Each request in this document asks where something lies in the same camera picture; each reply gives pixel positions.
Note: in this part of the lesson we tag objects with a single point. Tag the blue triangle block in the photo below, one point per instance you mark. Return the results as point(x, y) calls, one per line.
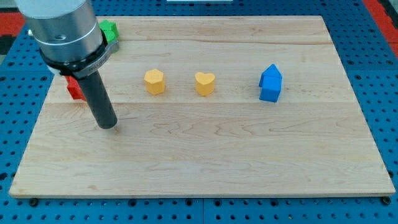
point(273, 72)

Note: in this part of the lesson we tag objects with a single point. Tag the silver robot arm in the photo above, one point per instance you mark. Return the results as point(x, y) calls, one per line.
point(72, 44)

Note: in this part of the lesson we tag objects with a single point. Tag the red block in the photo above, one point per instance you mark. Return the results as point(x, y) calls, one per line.
point(74, 89)

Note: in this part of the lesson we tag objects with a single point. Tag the blue cube block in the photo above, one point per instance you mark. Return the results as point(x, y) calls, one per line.
point(271, 88)

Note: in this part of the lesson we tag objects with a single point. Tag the yellow hexagon block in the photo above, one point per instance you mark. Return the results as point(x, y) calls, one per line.
point(154, 81)

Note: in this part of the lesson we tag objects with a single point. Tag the yellow heart block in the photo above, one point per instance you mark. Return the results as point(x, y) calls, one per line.
point(204, 83)

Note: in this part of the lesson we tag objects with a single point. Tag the green star block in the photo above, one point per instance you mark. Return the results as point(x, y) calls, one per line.
point(110, 30)

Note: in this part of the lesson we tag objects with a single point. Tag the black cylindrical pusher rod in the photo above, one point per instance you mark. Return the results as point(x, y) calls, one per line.
point(98, 100)

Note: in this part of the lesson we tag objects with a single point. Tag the wooden board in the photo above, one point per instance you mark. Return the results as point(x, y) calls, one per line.
point(313, 142)

